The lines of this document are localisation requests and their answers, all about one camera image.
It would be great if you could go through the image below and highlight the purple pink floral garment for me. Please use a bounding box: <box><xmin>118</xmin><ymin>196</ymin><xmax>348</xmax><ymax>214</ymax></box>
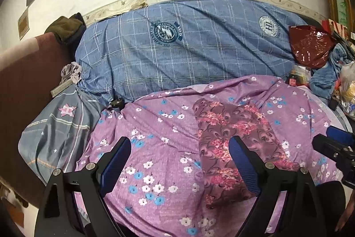
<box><xmin>193</xmin><ymin>99</ymin><xmax>300</xmax><ymax>209</ymax></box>

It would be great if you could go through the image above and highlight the person's right hand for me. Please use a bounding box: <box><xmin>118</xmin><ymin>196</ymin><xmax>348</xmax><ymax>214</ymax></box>
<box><xmin>335</xmin><ymin>191</ymin><xmax>355</xmax><ymax>232</ymax></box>

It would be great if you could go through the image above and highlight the white plastic bag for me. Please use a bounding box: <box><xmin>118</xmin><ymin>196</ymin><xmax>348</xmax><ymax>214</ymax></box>
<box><xmin>339</xmin><ymin>61</ymin><xmax>355</xmax><ymax>120</ymax></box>

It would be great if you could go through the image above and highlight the blue denim garment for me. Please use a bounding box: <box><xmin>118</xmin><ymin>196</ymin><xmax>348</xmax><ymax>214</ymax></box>
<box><xmin>309</xmin><ymin>43</ymin><xmax>354</xmax><ymax>100</ymax></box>

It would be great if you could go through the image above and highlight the purple floral bed sheet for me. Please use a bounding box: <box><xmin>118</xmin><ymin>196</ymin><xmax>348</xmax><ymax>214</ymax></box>
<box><xmin>76</xmin><ymin>75</ymin><xmax>346</xmax><ymax>236</ymax></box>

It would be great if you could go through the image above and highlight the small black clip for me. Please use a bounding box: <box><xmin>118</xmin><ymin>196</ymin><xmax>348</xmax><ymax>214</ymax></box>
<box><xmin>108</xmin><ymin>98</ymin><xmax>125</xmax><ymax>110</ymax></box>

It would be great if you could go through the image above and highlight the small dark red bottle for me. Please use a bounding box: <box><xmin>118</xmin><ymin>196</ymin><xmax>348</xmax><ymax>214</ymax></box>
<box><xmin>288</xmin><ymin>70</ymin><xmax>298</xmax><ymax>87</ymax></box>

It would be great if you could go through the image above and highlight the dark red plastic bag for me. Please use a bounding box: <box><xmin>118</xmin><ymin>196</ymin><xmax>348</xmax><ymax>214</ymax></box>
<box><xmin>289</xmin><ymin>25</ymin><xmax>335</xmax><ymax>69</ymax></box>

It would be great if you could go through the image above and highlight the small grey crumpled cloth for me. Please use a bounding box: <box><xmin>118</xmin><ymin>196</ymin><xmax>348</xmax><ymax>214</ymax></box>
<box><xmin>60</xmin><ymin>62</ymin><xmax>83</xmax><ymax>84</ymax></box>

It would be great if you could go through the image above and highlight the brown wooden headboard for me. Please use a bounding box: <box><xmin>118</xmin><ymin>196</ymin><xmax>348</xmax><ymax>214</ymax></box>
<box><xmin>1</xmin><ymin>32</ymin><xmax>72</xmax><ymax>207</ymax></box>

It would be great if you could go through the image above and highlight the blue plaid duvet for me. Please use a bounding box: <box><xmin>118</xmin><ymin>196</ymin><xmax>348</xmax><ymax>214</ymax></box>
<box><xmin>75</xmin><ymin>0</ymin><xmax>305</xmax><ymax>105</ymax></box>

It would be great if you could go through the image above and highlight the olive green cloth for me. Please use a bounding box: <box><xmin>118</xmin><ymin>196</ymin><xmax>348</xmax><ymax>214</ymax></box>
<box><xmin>45</xmin><ymin>13</ymin><xmax>86</xmax><ymax>44</ymax></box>

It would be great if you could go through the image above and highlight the small wall plate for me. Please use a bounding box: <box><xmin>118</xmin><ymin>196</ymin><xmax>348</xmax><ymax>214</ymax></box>
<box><xmin>18</xmin><ymin>9</ymin><xmax>30</xmax><ymax>40</ymax></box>

